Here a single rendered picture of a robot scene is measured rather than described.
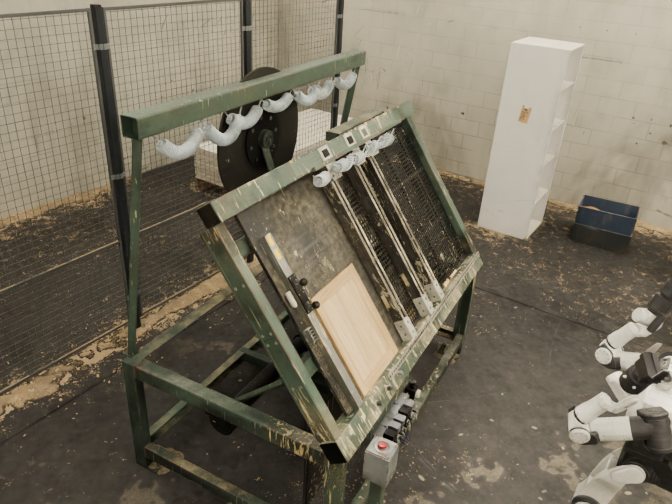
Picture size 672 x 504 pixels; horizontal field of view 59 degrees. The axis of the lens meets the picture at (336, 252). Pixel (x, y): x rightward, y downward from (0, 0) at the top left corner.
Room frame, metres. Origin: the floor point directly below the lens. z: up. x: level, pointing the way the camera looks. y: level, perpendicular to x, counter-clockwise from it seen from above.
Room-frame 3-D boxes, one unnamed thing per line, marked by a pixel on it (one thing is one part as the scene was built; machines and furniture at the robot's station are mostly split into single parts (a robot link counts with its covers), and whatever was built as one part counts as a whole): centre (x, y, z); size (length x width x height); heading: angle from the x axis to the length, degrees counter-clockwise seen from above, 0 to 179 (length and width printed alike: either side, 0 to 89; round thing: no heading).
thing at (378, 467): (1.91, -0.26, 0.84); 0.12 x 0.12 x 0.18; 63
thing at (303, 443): (3.22, 0.03, 0.41); 2.20 x 1.38 x 0.83; 153
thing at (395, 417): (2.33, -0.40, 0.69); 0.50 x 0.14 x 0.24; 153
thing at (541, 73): (6.39, -2.03, 1.03); 0.61 x 0.58 x 2.05; 148
